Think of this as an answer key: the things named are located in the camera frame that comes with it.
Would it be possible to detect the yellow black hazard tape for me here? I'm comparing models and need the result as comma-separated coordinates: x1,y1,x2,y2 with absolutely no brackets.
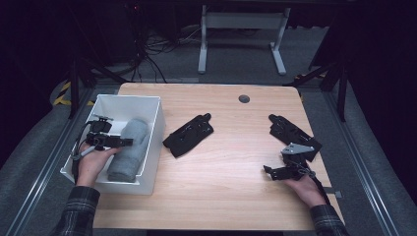
52,81,96,107

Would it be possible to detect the person's right hand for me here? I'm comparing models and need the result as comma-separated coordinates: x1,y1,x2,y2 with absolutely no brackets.
283,173,328,208

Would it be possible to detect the white box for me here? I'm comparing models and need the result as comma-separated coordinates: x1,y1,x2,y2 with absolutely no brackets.
59,93,166,196

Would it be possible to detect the grey tape piece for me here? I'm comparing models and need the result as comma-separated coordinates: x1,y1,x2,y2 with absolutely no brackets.
323,186,343,200

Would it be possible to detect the right hand-held gripper cable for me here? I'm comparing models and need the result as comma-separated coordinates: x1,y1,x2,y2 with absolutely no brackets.
296,163,332,206

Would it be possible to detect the black metal stand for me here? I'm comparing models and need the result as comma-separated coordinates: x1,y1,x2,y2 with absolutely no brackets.
67,57,129,120
283,60,348,123

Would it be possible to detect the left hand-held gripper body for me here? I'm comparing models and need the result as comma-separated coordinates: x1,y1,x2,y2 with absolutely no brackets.
86,113,124,151

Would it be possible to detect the black glove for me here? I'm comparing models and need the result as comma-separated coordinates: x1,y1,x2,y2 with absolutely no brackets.
268,113,324,162
162,112,214,158

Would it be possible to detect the aluminium floor rail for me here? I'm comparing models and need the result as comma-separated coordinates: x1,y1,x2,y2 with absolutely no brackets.
4,88,96,236
323,91,399,236

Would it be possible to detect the white metal desk frame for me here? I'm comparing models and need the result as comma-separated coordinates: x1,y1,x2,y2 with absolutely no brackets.
197,4,292,76

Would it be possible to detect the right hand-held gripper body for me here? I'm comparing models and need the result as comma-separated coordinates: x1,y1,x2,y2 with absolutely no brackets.
274,143,318,181

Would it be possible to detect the tangle of black floor cables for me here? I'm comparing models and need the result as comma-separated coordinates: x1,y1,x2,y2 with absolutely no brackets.
131,19,205,83

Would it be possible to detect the person's left hand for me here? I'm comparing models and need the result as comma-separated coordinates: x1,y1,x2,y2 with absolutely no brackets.
76,144,122,189

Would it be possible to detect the plain grey mitten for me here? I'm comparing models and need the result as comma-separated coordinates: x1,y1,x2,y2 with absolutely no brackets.
107,117,150,180

